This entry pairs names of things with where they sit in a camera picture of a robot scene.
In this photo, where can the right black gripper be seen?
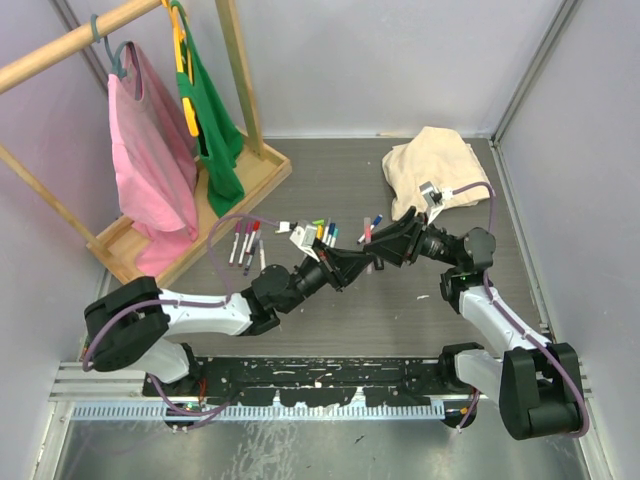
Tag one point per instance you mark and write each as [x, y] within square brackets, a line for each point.
[396, 244]

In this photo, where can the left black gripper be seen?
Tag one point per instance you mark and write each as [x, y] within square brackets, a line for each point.
[345, 259]

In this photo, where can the pink pen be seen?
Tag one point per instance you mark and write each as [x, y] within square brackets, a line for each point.
[367, 240]

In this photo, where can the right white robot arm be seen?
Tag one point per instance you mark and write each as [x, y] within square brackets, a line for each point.
[535, 382]

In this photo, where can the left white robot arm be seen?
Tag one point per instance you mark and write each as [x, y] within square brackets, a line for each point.
[131, 328]

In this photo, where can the blue cap white marker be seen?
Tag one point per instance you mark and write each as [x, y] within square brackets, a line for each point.
[373, 224]

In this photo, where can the teal cap marker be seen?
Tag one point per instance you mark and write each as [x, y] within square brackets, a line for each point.
[333, 237]

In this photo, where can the grey cap marker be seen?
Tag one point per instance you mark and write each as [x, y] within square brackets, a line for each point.
[326, 226]

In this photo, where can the beige cloth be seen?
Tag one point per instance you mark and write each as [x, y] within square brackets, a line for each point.
[438, 156]

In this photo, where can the white grey marker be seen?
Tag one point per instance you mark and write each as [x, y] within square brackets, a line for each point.
[262, 255]

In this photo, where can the red cap marker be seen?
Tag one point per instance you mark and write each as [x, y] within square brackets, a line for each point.
[256, 226]

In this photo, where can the dark purple marker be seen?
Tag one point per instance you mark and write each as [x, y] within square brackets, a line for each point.
[252, 251]

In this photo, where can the wooden clothes rack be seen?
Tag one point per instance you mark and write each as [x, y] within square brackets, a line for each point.
[260, 169]

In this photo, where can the green shirt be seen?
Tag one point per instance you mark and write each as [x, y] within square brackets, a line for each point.
[219, 142]

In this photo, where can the pink shirt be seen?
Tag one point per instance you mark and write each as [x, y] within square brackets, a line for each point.
[153, 157]

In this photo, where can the yellow clothes hanger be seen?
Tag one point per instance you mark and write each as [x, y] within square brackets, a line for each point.
[183, 63]

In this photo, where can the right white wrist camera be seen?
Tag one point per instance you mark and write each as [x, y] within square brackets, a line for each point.
[435, 199]

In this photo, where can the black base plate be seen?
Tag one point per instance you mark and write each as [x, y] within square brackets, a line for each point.
[320, 381]

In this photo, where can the slotted cable duct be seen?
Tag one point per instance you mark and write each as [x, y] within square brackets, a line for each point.
[158, 410]

